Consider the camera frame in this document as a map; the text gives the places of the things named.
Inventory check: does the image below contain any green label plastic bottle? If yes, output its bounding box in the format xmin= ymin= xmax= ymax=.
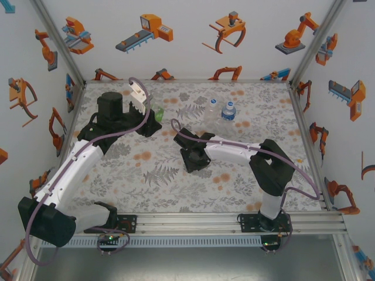
xmin=151 ymin=102 xmax=165 ymax=124

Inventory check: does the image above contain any clear unlabelled plastic bottle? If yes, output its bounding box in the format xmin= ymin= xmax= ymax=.
xmin=204 ymin=98 xmax=223 ymax=129

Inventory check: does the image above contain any blue label plastic bottle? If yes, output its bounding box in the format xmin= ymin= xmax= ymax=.
xmin=220 ymin=101 xmax=237 ymax=131

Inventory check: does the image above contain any floral patterned table cover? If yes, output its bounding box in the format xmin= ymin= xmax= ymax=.
xmin=63 ymin=81 xmax=323 ymax=214

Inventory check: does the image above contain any grey metal base panel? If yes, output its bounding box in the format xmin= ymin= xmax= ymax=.
xmin=32 ymin=247 xmax=345 ymax=281

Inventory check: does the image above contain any aluminium side frame rail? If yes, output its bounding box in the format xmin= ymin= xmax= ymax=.
xmin=288 ymin=86 xmax=333 ymax=211
xmin=57 ymin=83 xmax=87 ymax=165

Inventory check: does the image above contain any aluminium front mounting rail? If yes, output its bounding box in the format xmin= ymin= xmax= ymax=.
xmin=26 ymin=212 xmax=348 ymax=237

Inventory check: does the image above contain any aluminium back frame rail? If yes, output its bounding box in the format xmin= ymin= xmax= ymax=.
xmin=83 ymin=78 xmax=292 ymax=85

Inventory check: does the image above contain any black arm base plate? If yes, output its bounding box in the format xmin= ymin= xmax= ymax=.
xmin=238 ymin=212 xmax=294 ymax=235
xmin=115 ymin=214 xmax=138 ymax=234

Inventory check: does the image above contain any slotted grey cable tray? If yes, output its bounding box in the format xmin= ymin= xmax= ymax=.
xmin=39 ymin=235 xmax=263 ymax=249

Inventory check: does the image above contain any aluminium frame post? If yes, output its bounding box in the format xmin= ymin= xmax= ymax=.
xmin=30 ymin=0 xmax=87 ymax=85
xmin=288 ymin=0 xmax=349 ymax=87

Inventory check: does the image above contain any aluminium frame leg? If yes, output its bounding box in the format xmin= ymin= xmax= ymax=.
xmin=16 ymin=237 xmax=42 ymax=281
xmin=332 ymin=234 xmax=363 ymax=281

